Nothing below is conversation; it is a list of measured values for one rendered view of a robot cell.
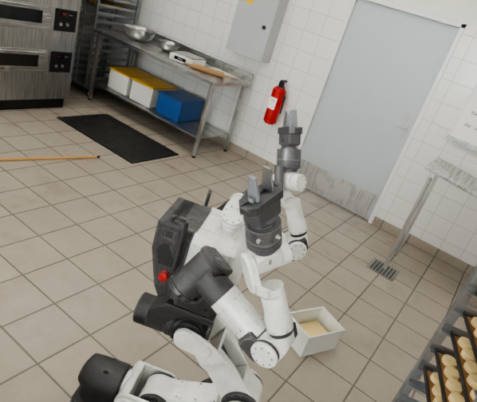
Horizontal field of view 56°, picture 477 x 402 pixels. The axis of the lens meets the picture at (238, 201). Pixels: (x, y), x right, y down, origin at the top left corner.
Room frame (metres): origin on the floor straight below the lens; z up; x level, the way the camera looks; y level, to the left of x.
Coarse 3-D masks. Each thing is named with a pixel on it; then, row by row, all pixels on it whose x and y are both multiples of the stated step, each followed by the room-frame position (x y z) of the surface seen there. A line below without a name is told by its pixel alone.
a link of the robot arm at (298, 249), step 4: (284, 232) 1.59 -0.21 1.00; (284, 236) 1.52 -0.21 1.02; (292, 244) 1.49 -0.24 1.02; (296, 244) 1.49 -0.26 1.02; (300, 244) 1.49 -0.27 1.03; (304, 244) 1.50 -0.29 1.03; (292, 248) 1.48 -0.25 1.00; (296, 248) 1.49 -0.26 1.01; (300, 248) 1.49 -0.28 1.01; (304, 248) 1.49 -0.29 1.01; (292, 252) 1.48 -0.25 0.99; (296, 252) 1.49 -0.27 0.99; (300, 252) 1.49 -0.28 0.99; (304, 252) 1.49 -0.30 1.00; (296, 256) 1.48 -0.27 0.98; (300, 256) 1.49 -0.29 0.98; (292, 260) 1.49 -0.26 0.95
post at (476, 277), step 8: (472, 272) 1.39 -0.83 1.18; (472, 280) 1.36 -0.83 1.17; (464, 288) 1.37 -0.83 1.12; (464, 296) 1.36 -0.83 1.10; (464, 304) 1.36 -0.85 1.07; (448, 312) 1.38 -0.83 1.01; (448, 320) 1.36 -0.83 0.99; (440, 328) 1.37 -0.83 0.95; (432, 336) 1.39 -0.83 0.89; (440, 336) 1.36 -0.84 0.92; (440, 344) 1.36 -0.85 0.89; (424, 352) 1.37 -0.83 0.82; (424, 360) 1.36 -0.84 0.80; (416, 368) 1.36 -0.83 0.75; (408, 376) 1.38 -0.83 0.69; (416, 376) 1.36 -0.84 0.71; (408, 392) 1.36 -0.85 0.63; (392, 400) 1.38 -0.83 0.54
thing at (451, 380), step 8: (440, 360) 1.30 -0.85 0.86; (448, 360) 1.29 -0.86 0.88; (448, 368) 1.24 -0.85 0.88; (456, 368) 1.28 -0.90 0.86; (448, 376) 1.22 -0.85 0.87; (456, 376) 1.21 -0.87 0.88; (448, 384) 1.17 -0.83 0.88; (456, 384) 1.17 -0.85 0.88; (448, 392) 1.15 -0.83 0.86; (456, 392) 1.13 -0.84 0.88; (448, 400) 1.11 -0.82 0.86; (456, 400) 1.10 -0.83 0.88; (464, 400) 1.11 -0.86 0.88
